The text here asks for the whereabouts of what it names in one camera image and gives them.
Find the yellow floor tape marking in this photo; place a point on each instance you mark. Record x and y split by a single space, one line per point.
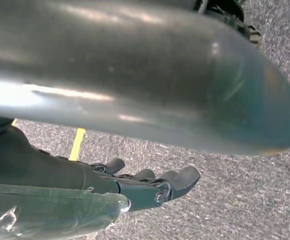
77 144

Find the black robot foot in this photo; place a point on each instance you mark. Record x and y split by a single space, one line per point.
229 13

